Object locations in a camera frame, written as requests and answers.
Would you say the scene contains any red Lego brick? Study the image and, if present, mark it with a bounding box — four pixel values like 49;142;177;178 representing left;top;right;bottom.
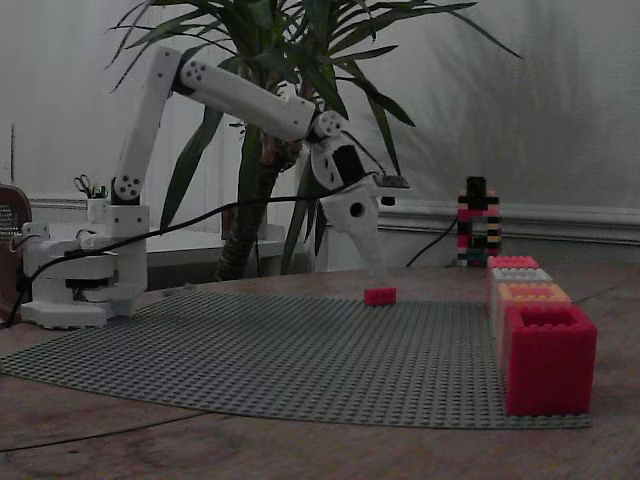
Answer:
363;286;399;307

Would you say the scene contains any striped Lego tower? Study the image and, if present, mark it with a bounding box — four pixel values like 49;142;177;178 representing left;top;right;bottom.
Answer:
455;175;502;269

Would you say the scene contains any grey Lego baseplate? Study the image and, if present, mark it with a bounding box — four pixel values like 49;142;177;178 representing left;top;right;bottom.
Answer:
0;289;594;431

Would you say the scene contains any red lego box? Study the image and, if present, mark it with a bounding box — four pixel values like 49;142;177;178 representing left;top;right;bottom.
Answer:
504;303;599;418
485;254;542;301

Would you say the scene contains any grey lego box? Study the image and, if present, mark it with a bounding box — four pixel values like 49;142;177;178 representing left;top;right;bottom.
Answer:
489;267;555;322

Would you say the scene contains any orange lego box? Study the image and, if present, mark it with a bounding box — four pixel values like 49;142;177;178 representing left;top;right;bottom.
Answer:
496;281;574;362

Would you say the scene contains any green potted palm plant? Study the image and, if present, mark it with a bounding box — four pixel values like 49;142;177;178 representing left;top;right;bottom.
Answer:
106;0;524;282

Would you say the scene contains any white low bench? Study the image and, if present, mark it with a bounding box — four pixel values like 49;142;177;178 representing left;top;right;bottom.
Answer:
29;221;287;276

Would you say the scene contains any white pen cup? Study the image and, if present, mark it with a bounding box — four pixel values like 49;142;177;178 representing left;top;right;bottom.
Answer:
87;185;110;224

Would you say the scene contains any brown wicker chair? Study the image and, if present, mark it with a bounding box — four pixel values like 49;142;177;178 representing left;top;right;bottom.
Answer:
0;183;34;324

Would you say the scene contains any gripper camera board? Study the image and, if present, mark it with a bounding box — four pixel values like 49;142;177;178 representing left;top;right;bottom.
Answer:
372;172;413;207

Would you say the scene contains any black tower cable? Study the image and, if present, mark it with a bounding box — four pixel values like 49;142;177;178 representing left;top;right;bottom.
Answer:
405;217;460;268

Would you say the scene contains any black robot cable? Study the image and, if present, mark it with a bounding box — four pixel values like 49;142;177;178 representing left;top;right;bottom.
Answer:
7;171;382;327

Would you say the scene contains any thin black table cable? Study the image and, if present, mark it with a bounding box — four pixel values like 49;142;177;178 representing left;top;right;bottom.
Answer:
0;409;216;454

